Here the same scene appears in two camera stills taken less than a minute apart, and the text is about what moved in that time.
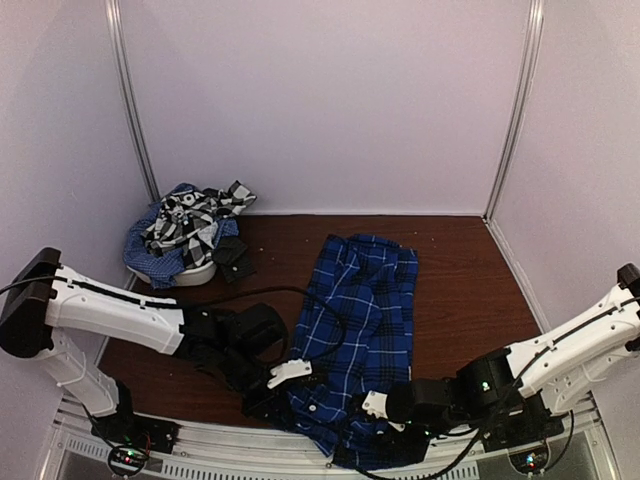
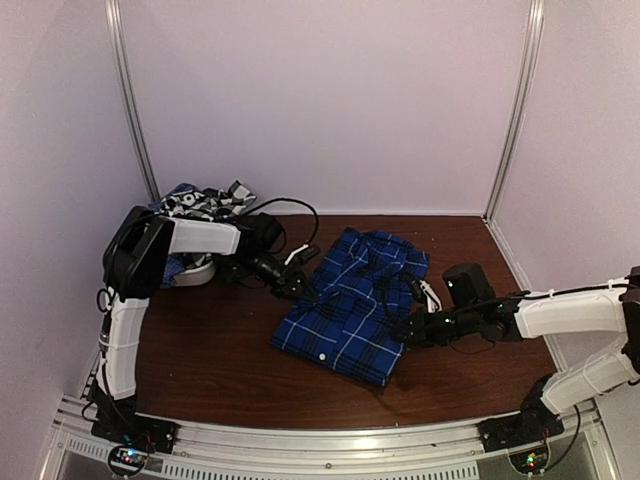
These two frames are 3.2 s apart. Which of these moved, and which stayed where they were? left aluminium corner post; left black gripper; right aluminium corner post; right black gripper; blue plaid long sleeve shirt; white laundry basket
Moved: blue plaid long sleeve shirt; right black gripper; left black gripper
Stayed: right aluminium corner post; left aluminium corner post; white laundry basket
